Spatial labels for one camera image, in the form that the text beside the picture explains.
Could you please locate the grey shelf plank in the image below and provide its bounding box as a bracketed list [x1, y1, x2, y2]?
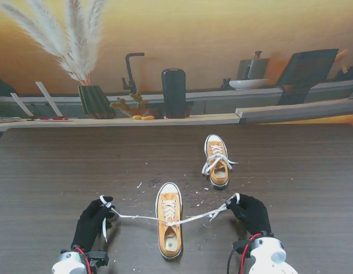
[235, 98, 353, 125]

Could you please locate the black braided right wrist cable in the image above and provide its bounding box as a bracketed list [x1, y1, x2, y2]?
[226, 248, 237, 274]

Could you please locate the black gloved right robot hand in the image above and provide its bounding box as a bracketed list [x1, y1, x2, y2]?
[226, 194, 272, 236]

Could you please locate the white shoelace of handled sneaker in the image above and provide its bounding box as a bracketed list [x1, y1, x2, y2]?
[201, 144, 239, 176]

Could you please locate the short white slanted slat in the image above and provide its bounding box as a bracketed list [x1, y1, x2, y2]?
[10, 92, 34, 120]

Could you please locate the black cylindrical canister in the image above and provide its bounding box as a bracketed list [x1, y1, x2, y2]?
[161, 68, 187, 119]

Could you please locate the long white spread shoelace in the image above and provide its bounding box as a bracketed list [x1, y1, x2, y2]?
[99, 193, 241, 243]

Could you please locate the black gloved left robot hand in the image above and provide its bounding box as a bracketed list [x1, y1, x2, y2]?
[70, 195, 117, 253]

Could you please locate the dark slanted board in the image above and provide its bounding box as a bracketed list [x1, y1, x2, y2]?
[276, 48, 340, 106]

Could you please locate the light wooden shelf plank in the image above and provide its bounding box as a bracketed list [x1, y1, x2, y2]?
[0, 113, 240, 132]

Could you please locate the red right wrist cable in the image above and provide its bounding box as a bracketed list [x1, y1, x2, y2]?
[239, 233, 263, 272]

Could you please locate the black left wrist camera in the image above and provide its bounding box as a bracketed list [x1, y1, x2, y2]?
[89, 249, 110, 269]

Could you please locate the black kitchen faucet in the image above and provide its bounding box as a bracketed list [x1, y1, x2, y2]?
[121, 52, 146, 94]

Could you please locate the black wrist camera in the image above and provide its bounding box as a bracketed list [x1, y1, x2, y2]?
[89, 249, 110, 269]
[232, 239, 251, 256]

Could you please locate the white bowl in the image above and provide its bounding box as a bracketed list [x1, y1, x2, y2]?
[228, 78, 269, 91]

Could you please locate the dark ribbed vase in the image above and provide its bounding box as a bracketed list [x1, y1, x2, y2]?
[78, 84, 116, 120]

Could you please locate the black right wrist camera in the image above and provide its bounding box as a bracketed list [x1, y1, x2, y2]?
[232, 239, 251, 256]

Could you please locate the grey metal kettle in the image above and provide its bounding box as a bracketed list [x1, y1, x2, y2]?
[236, 50, 270, 81]

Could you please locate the white pampas grass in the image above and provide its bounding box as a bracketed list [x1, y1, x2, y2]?
[0, 0, 109, 86]

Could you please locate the red left wrist cable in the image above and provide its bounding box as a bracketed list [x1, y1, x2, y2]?
[75, 247, 91, 274]

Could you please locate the long white slanted slat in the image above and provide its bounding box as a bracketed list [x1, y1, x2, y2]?
[35, 81, 64, 118]

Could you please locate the red wrist cable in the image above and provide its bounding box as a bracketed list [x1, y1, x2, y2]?
[239, 233, 263, 272]
[75, 247, 91, 274]

